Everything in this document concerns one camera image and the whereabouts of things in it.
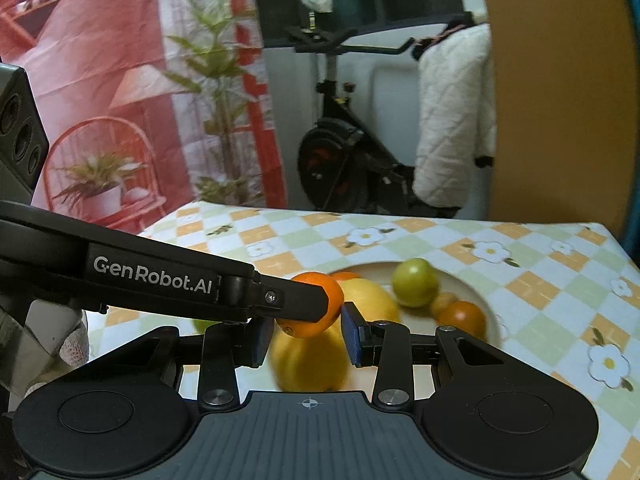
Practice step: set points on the small greenish-brown kiwi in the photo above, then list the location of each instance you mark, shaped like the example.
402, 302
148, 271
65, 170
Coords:
441, 304

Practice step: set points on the yellow lemon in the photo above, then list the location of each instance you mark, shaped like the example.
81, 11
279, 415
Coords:
310, 365
372, 300

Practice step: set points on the black garment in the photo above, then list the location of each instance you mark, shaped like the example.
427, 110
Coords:
425, 45

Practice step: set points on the white quilted blanket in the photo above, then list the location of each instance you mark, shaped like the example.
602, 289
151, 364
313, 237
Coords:
450, 110

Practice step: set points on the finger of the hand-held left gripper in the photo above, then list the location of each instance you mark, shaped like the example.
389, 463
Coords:
295, 300

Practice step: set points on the red printed wall tapestry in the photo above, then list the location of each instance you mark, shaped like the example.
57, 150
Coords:
75, 35

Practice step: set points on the bright orange tangerine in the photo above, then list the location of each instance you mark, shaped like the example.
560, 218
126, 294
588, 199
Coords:
345, 276

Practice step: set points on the dark orange tangerine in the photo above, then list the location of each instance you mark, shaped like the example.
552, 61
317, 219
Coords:
462, 319

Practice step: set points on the small green citrus fruit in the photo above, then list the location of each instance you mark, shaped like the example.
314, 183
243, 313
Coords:
200, 325

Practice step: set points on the beige plate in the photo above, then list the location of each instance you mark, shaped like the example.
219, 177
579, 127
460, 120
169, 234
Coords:
372, 271

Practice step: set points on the large green citrus fruit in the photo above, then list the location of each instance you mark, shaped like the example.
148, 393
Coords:
415, 282

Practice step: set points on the checked floral tablecloth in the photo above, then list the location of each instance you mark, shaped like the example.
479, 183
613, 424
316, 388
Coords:
550, 285

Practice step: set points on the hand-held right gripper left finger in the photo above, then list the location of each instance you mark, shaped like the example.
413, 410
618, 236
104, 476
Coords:
261, 342

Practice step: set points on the person's left hand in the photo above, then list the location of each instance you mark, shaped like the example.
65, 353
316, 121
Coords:
72, 345

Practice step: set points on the wooden board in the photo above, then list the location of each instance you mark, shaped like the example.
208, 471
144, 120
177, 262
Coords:
560, 110

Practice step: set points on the small orange tangerine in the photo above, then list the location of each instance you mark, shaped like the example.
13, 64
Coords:
336, 302

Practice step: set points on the black exercise bike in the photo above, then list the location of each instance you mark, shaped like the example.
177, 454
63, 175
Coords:
325, 160

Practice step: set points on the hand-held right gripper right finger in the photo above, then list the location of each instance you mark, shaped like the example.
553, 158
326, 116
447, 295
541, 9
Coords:
354, 335

